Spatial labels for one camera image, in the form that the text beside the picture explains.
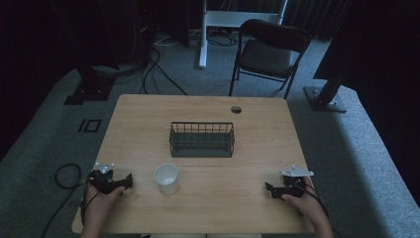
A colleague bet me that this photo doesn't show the white metal desk frame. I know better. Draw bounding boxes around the white metal desk frame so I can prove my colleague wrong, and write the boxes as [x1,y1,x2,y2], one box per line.
[197,0,289,70]

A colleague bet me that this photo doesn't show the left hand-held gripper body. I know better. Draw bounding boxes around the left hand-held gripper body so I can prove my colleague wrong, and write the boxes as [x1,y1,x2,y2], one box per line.
[88,161,121,195]

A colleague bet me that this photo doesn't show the dark equipment cabinet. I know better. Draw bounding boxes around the dark equipment cabinet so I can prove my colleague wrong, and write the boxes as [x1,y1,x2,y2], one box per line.
[130,0,157,65]

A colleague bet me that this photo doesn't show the black folding chair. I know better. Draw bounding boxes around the black folding chair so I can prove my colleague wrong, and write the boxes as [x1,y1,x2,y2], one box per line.
[228,18,312,101]

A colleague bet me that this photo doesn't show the black stand with bolted base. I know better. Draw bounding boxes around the black stand with bolted base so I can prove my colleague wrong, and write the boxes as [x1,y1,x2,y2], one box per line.
[303,49,352,114]

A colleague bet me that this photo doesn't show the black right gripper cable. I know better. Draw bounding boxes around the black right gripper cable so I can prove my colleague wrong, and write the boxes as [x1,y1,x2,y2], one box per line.
[295,182,346,238]

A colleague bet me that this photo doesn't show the person's left hand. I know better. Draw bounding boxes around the person's left hand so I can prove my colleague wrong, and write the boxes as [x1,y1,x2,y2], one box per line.
[82,184,127,229]

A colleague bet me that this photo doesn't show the white cup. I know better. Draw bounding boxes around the white cup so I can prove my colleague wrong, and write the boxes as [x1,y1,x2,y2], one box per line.
[153,163,180,196]

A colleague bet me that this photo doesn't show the black floor cables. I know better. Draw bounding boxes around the black floor cables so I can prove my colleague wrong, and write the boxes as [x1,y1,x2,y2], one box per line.
[139,48,189,97]

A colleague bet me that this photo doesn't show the black stand with base plate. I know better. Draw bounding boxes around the black stand with base plate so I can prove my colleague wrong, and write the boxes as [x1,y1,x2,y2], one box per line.
[63,63,117,106]

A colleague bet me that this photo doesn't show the black wire basket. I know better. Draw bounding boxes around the black wire basket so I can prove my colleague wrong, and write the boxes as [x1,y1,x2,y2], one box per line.
[168,121,236,159]

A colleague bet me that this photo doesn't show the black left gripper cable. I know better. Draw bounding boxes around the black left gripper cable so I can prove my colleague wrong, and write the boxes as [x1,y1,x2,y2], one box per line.
[40,163,93,238]

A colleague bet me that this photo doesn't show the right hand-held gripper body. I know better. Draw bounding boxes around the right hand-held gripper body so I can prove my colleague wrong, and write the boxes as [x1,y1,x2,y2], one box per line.
[278,164,315,199]

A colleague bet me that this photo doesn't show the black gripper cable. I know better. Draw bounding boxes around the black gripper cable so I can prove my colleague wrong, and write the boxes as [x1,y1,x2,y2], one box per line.
[40,163,93,238]
[295,182,346,238]

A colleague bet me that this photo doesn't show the black floor socket frame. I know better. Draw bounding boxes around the black floor socket frame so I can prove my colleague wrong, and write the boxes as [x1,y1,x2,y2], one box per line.
[77,118,103,134]

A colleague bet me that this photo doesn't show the white floor cable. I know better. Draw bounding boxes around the white floor cable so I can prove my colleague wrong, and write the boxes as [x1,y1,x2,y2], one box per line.
[153,30,201,48]

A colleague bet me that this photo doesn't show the person's right hand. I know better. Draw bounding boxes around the person's right hand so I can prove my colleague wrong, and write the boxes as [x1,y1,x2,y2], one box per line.
[280,176,328,227]

